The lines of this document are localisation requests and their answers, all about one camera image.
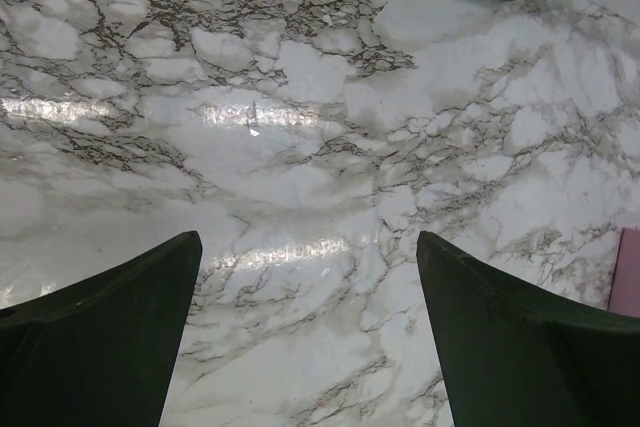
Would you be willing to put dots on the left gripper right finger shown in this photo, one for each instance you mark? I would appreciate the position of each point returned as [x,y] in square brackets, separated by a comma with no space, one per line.
[514,354]

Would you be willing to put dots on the pink tray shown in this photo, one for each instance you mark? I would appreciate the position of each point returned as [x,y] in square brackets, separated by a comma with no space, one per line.
[624,295]

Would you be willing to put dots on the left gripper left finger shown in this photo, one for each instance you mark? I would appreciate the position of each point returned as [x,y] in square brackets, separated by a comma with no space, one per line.
[100,352]

